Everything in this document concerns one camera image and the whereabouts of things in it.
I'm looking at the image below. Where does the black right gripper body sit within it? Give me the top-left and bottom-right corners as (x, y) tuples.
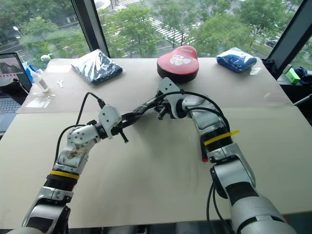
(155, 90), (173, 120)

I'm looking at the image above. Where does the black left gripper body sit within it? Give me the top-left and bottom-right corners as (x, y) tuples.
(114, 115), (129, 136)

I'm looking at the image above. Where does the yellow zip tie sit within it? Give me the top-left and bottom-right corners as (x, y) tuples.
(203, 129), (241, 146)

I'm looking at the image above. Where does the red heart-shaped box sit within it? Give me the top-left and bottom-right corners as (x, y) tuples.
(156, 45), (199, 84)

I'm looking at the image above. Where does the bagged blue white garment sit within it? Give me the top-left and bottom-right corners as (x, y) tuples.
(70, 48), (124, 86)

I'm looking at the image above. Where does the clear plastic packet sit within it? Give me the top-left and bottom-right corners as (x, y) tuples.
(25, 93), (53, 109)

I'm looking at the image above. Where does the bagged blue white cloth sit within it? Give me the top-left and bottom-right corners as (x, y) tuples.
(215, 47), (258, 73)

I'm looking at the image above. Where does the white squeeze bottle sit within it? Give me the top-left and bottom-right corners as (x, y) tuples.
(31, 70), (51, 95)

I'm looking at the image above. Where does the black window pillar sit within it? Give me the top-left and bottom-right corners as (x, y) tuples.
(70, 0), (111, 59)
(266, 0), (312, 80)

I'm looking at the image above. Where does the blue plastic bag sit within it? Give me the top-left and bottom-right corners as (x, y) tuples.
(21, 60), (44, 85)

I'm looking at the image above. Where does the open laptop computer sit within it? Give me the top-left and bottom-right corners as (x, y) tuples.
(0, 52), (33, 134)

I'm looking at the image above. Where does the green box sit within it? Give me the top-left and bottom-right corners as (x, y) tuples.
(284, 67), (301, 85)

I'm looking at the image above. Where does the dark side table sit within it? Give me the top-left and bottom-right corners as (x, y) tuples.
(277, 73), (312, 105)

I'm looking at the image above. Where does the grey metal rod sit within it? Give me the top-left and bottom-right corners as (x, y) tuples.
(293, 93), (312, 107)

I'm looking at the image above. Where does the dark blue crumpled cloth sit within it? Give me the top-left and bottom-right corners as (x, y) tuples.
(293, 66), (312, 85)

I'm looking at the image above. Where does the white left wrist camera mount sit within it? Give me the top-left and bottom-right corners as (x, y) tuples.
(98, 105), (122, 140)

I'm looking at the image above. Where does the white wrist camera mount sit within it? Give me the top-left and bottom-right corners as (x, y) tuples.
(98, 105), (122, 140)
(157, 77), (185, 120)

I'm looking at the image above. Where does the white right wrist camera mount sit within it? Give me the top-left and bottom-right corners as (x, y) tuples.
(157, 77), (185, 120)

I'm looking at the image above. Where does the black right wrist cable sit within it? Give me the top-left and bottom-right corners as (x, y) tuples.
(156, 91), (231, 134)

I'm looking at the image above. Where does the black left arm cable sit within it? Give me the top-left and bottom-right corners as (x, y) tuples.
(54, 92), (107, 166)

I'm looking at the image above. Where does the black right elbow cable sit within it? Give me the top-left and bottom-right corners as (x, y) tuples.
(206, 181), (233, 234)

